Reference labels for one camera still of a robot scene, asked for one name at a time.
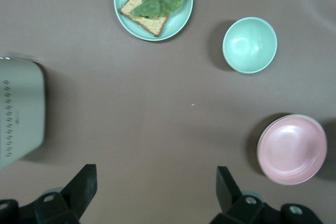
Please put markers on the toast slice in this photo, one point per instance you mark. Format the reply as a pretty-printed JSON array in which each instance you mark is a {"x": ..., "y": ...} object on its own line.
[{"x": 149, "y": 23}]

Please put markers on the mint green bowl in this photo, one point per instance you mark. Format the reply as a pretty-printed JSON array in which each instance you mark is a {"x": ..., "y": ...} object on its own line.
[{"x": 249, "y": 45}]

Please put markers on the shallow pink bowl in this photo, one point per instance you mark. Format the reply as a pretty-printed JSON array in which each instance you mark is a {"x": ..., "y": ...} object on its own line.
[{"x": 292, "y": 150}]

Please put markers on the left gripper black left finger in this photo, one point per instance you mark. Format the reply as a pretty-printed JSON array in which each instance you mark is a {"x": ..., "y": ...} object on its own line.
[{"x": 80, "y": 190}]

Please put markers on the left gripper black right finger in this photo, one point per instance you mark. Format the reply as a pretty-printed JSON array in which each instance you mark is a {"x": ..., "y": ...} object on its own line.
[{"x": 229, "y": 195}]

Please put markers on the mint green plate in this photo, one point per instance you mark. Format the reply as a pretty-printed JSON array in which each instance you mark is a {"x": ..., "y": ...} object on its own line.
[{"x": 176, "y": 26}]

